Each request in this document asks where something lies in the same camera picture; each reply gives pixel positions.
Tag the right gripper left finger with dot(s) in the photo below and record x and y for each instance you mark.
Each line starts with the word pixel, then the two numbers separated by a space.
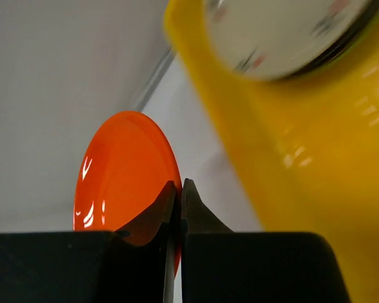
pixel 134 263

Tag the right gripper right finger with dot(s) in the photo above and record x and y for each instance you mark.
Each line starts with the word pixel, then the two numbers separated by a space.
pixel 220 265

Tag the orange plate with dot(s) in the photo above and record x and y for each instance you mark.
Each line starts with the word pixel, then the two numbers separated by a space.
pixel 126 165

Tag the cream patterned plate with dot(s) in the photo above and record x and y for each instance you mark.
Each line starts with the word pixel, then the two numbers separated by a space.
pixel 267 40

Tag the yellow patterned plate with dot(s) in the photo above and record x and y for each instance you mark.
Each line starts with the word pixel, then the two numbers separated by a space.
pixel 344 41

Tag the yellow plastic bin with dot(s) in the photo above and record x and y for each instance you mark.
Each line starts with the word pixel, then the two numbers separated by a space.
pixel 306 149

